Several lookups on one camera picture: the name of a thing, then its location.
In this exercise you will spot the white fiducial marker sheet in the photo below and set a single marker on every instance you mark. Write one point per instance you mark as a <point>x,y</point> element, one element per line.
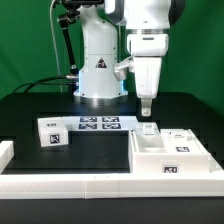
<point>100,123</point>

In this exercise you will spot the white cabinet door panel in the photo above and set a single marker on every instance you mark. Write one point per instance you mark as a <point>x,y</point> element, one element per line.
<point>147,128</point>

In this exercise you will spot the white cabinet top block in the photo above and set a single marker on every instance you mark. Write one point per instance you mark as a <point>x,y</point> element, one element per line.
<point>52,132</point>

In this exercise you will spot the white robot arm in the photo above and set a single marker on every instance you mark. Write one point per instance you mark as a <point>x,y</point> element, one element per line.
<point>122,36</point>

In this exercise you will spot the white U-shaped obstacle fence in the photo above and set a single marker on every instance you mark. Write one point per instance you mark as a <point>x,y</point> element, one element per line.
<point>89,186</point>

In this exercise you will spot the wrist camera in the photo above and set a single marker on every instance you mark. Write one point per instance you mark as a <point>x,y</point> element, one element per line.
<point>121,68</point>

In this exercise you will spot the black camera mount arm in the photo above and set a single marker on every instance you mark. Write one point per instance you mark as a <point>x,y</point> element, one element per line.
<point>71,16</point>

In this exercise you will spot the white cabinet body box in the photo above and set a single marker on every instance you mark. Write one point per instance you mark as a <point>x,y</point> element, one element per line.
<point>147,154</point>

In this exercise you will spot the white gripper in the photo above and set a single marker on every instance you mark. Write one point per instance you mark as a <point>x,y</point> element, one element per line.
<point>147,51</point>

